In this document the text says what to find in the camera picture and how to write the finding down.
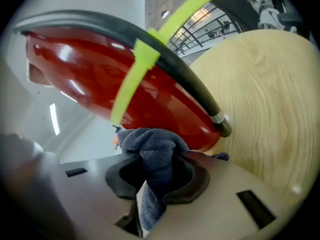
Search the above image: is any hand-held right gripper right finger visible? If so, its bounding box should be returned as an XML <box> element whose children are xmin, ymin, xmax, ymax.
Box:
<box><xmin>147</xmin><ymin>150</ymin><xmax>296</xmax><ymax>240</ymax></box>

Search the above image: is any black metal railing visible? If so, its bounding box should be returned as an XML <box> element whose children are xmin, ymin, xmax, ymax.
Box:
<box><xmin>167</xmin><ymin>2</ymin><xmax>241</xmax><ymax>56</ymax></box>

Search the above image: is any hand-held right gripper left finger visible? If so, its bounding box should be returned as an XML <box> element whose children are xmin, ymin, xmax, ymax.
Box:
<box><xmin>59</xmin><ymin>153</ymin><xmax>146</xmax><ymax>240</ymax></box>

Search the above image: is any round yellow wooden table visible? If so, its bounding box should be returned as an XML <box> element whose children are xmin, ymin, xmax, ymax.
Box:
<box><xmin>188</xmin><ymin>28</ymin><xmax>320</xmax><ymax>202</ymax></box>

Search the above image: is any grey clothing pile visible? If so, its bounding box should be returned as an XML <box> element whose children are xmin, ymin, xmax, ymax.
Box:
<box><xmin>257</xmin><ymin>7</ymin><xmax>283</xmax><ymax>31</ymax></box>

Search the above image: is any red fire extinguisher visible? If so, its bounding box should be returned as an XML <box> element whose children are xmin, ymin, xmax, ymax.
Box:
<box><xmin>13</xmin><ymin>0</ymin><xmax>238</xmax><ymax>154</ymax></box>

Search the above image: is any dark blue cloth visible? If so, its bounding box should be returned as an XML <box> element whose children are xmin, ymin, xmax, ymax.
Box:
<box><xmin>116</xmin><ymin>127</ymin><xmax>230</xmax><ymax>232</ymax></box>

